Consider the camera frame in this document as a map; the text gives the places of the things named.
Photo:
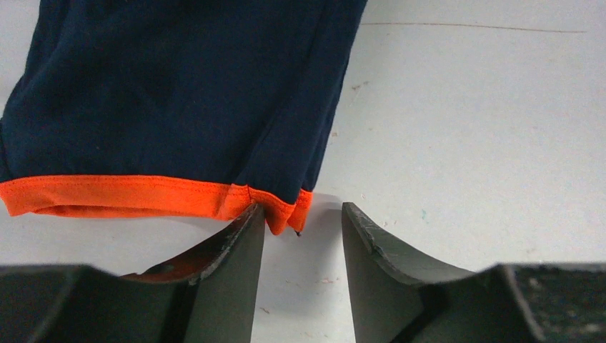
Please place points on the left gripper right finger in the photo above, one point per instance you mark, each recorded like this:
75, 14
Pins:
400, 294

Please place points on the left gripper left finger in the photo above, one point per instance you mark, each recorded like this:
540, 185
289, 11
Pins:
205, 294

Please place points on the navy orange underwear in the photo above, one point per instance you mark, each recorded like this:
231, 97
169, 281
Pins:
176, 108

